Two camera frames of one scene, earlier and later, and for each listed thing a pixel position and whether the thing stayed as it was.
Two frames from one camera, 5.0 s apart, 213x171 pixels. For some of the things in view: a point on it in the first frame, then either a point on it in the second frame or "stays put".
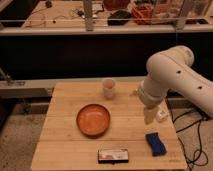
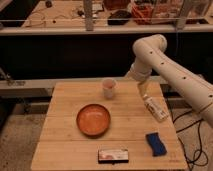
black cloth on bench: (119, 18) stays put
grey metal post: (88, 14) stays put
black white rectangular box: (113, 156) stays put
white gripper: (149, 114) to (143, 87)
